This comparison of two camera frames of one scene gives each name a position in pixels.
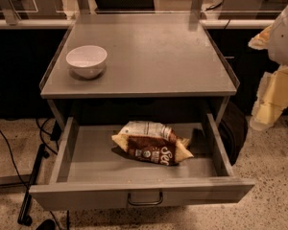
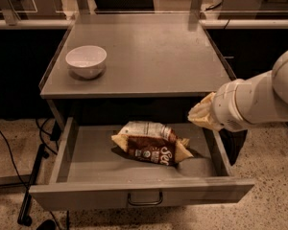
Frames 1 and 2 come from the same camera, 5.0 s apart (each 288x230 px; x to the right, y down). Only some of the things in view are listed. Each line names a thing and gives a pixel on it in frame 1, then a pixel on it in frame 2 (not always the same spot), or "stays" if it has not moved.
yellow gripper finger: [277, 91] -> [234, 108]
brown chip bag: [154, 142] stays
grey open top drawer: [92, 169] stays
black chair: [119, 2] stays
